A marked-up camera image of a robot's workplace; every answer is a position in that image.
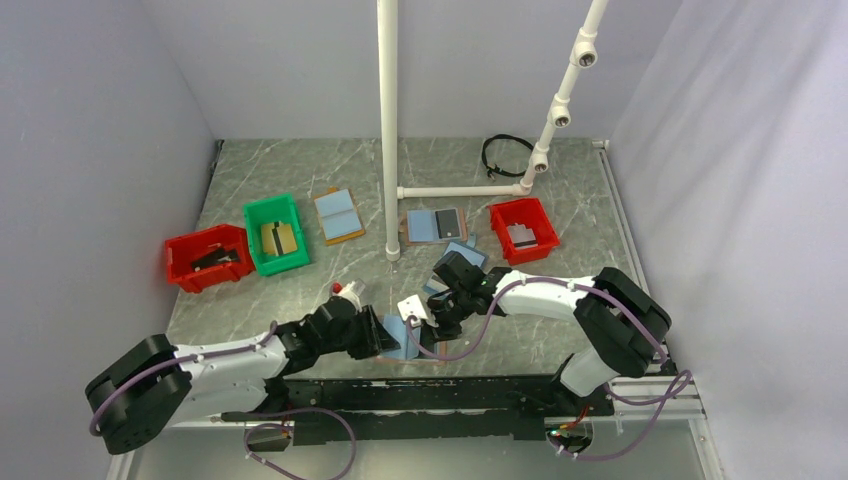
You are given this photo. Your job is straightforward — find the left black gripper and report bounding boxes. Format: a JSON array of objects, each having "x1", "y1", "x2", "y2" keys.
[{"x1": 319, "y1": 303, "x2": 399, "y2": 359}]

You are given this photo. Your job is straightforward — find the brown blue card holder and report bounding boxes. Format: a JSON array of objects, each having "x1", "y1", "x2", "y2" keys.
[{"x1": 378, "y1": 315, "x2": 445, "y2": 363}]

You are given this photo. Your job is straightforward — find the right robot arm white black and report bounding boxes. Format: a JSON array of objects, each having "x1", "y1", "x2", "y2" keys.
[{"x1": 426, "y1": 252, "x2": 672, "y2": 415}]

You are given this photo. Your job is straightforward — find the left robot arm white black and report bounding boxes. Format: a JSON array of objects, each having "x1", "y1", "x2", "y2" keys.
[{"x1": 85, "y1": 296, "x2": 399, "y2": 455}]

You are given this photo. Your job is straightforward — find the card holder with gold card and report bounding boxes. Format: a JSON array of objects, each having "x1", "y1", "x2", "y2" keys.
[{"x1": 423, "y1": 241, "x2": 488, "y2": 294}]

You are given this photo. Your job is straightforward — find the silver cards in right bin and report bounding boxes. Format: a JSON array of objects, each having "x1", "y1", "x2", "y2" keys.
[{"x1": 507, "y1": 224, "x2": 538, "y2": 250}]

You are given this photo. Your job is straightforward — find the card holder with black card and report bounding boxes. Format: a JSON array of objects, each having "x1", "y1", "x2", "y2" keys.
[{"x1": 403, "y1": 208, "x2": 469, "y2": 245}]

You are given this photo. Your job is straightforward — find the open empty blue card holder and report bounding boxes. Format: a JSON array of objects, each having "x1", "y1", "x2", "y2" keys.
[{"x1": 313, "y1": 188, "x2": 366, "y2": 245}]

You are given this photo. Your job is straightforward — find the gold cards in green bin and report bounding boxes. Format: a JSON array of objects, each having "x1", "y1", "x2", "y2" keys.
[{"x1": 260, "y1": 221, "x2": 298, "y2": 257}]

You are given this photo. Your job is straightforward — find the black cards in left bin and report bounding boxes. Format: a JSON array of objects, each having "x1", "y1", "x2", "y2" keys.
[{"x1": 190, "y1": 246, "x2": 241, "y2": 272}]

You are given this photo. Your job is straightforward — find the right red plastic bin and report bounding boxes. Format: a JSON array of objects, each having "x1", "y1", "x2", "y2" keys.
[{"x1": 488, "y1": 197, "x2": 560, "y2": 266}]

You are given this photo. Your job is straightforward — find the red plastic bin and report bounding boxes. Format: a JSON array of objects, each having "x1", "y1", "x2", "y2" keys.
[
  {"x1": 488, "y1": 197, "x2": 560, "y2": 266},
  {"x1": 163, "y1": 224, "x2": 256, "y2": 294}
]

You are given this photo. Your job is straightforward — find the green plastic bin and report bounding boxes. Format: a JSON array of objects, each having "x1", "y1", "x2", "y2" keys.
[{"x1": 243, "y1": 193, "x2": 311, "y2": 277}]

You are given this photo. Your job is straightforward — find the left red plastic bin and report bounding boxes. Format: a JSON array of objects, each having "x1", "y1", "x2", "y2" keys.
[{"x1": 163, "y1": 224, "x2": 256, "y2": 294}]

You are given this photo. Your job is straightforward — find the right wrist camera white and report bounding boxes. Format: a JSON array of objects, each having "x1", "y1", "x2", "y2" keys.
[{"x1": 397, "y1": 294, "x2": 436, "y2": 329}]

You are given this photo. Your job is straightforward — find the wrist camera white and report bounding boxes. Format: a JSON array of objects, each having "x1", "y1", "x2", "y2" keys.
[
  {"x1": 331, "y1": 279, "x2": 367, "y2": 310},
  {"x1": 397, "y1": 294, "x2": 436, "y2": 329}
]

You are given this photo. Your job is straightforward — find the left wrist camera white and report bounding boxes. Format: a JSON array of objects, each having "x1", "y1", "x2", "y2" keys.
[{"x1": 331, "y1": 279, "x2": 367, "y2": 310}]

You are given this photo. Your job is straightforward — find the black coiled cable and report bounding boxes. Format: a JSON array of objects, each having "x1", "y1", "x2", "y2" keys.
[{"x1": 481, "y1": 133, "x2": 537, "y2": 181}]

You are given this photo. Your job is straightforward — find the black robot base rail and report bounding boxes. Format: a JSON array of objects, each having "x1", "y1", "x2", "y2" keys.
[{"x1": 221, "y1": 375, "x2": 614, "y2": 446}]

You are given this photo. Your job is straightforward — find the white pvc pipe frame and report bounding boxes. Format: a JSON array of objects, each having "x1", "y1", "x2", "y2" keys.
[{"x1": 376, "y1": 0, "x2": 608, "y2": 262}]

